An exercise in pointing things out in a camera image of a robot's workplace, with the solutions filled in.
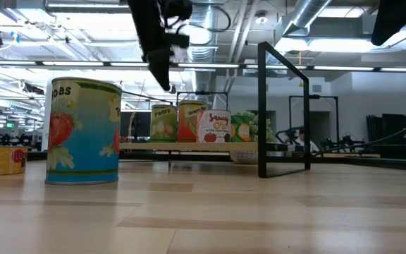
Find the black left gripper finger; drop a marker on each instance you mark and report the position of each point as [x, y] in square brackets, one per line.
[162, 60]

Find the Pears can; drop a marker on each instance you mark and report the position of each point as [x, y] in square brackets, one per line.
[163, 123]

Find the Green Beans can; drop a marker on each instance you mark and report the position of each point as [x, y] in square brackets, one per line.
[187, 120]

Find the Saucy O's pasta can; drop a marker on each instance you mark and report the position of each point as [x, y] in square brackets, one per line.
[213, 127]

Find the small green peaches can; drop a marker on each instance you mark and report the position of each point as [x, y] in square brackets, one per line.
[241, 130]

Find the blue Tomatoes can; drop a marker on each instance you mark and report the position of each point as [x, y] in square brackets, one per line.
[83, 141]

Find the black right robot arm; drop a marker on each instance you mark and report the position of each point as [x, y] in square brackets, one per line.
[397, 17]

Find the green succulent in grey pot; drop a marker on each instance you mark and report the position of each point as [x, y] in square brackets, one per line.
[243, 157]

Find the person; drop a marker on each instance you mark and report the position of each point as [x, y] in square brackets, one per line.
[305, 143]

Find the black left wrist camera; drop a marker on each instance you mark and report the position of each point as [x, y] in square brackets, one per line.
[179, 40]

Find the silver ventilation duct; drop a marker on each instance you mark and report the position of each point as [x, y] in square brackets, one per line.
[204, 49]

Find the wooden shelf with black frame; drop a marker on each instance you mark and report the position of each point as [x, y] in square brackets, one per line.
[189, 146]

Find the black aluminium rig frame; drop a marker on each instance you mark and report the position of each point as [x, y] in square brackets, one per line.
[382, 164]

